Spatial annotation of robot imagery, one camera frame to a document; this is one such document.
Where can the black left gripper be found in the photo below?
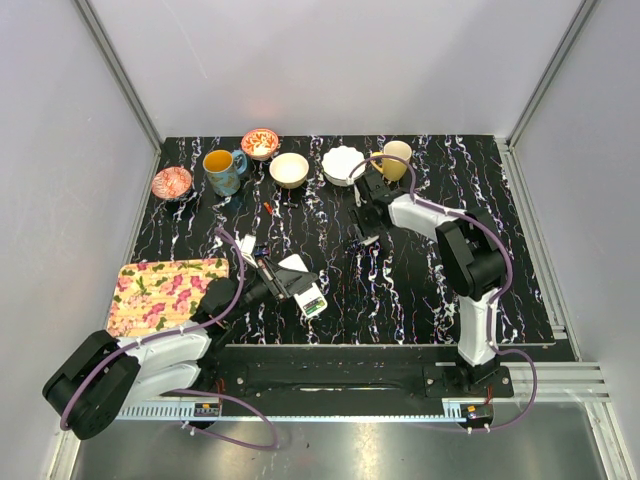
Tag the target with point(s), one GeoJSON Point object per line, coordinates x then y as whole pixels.
{"type": "Point", "coordinates": [278, 288]}

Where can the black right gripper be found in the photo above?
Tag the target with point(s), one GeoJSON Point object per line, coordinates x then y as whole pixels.
{"type": "Point", "coordinates": [355, 213]}

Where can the white remote control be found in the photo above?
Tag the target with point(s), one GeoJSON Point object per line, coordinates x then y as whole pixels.
{"type": "Point", "coordinates": [311, 301]}

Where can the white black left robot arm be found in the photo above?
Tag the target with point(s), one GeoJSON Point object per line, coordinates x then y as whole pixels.
{"type": "Point", "coordinates": [108, 374]}

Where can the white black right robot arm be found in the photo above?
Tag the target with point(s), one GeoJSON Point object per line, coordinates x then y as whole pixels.
{"type": "Point", "coordinates": [476, 265]}

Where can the white scalloped bowl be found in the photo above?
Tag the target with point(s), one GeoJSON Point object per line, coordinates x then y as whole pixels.
{"type": "Point", "coordinates": [343, 164]}

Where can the cream round bowl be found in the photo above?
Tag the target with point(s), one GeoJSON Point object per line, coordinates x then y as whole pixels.
{"type": "Point", "coordinates": [289, 170]}

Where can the orange floral bowl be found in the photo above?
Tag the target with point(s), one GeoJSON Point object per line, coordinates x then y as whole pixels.
{"type": "Point", "coordinates": [260, 143]}

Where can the blue patterned mug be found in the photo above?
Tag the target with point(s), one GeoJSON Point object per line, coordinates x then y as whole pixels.
{"type": "Point", "coordinates": [223, 169]}

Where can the floral rectangular tray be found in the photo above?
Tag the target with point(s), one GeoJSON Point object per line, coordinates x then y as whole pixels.
{"type": "Point", "coordinates": [154, 296]}

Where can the red patterned small dish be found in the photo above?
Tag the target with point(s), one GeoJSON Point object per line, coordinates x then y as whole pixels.
{"type": "Point", "coordinates": [172, 183]}

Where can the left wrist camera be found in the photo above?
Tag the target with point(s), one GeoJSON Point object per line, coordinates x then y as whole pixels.
{"type": "Point", "coordinates": [247, 246]}

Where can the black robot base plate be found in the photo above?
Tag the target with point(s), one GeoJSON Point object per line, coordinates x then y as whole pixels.
{"type": "Point", "coordinates": [430, 371]}

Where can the aluminium corner frame post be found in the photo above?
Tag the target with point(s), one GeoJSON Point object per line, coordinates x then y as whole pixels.
{"type": "Point", "coordinates": [566, 44]}

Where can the aluminium table edge rail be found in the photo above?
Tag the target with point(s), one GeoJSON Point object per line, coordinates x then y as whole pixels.
{"type": "Point", "coordinates": [545, 380]}

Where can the left aluminium frame post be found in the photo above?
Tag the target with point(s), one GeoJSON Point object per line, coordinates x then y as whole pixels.
{"type": "Point", "coordinates": [99, 34]}

